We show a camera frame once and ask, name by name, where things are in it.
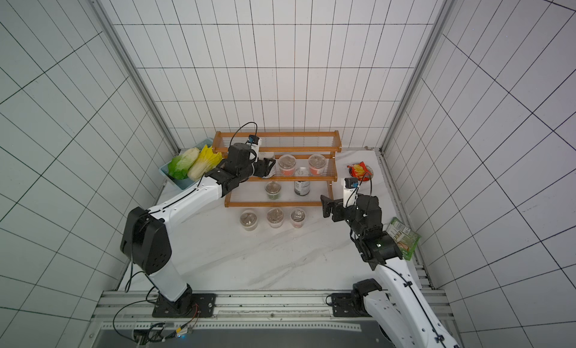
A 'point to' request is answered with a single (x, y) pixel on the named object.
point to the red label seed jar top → (275, 217)
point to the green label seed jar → (273, 190)
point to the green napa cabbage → (178, 166)
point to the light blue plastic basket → (186, 183)
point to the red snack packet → (360, 171)
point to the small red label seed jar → (298, 217)
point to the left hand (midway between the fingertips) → (263, 163)
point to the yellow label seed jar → (248, 219)
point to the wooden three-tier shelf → (300, 144)
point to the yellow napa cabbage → (205, 160)
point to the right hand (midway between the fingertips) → (326, 193)
